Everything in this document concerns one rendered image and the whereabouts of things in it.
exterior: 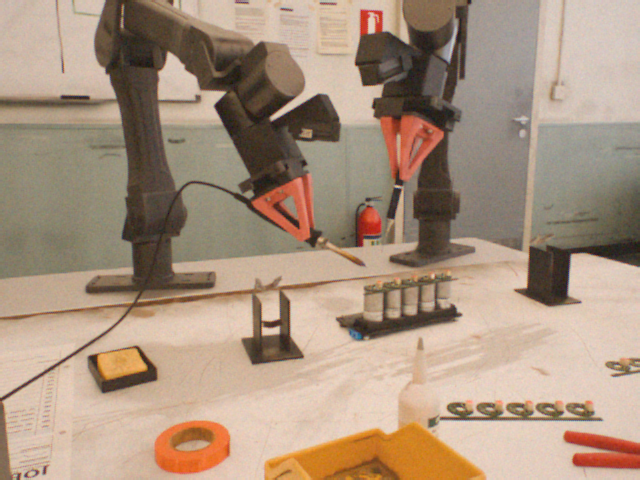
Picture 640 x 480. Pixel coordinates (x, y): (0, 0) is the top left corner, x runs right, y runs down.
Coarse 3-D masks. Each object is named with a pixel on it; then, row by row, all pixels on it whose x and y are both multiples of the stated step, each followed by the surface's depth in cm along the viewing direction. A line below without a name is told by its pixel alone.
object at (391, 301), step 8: (384, 288) 73; (384, 296) 74; (392, 296) 73; (400, 296) 74; (384, 304) 74; (392, 304) 73; (400, 304) 74; (384, 312) 74; (392, 312) 74; (400, 312) 74
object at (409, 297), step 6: (414, 288) 75; (402, 294) 75; (408, 294) 75; (414, 294) 75; (402, 300) 75; (408, 300) 75; (414, 300) 75; (402, 306) 75; (408, 306) 75; (414, 306) 75; (402, 312) 75; (408, 312) 75; (414, 312) 75
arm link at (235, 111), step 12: (228, 96) 71; (216, 108) 73; (228, 108) 71; (240, 108) 71; (228, 120) 72; (240, 120) 71; (252, 120) 71; (264, 120) 72; (228, 132) 73; (240, 132) 72
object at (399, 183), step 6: (414, 138) 74; (396, 180) 74; (402, 180) 74; (396, 186) 74; (402, 186) 74; (396, 192) 74; (396, 198) 74; (390, 204) 74; (396, 204) 74; (390, 210) 74; (396, 210) 74; (390, 216) 74
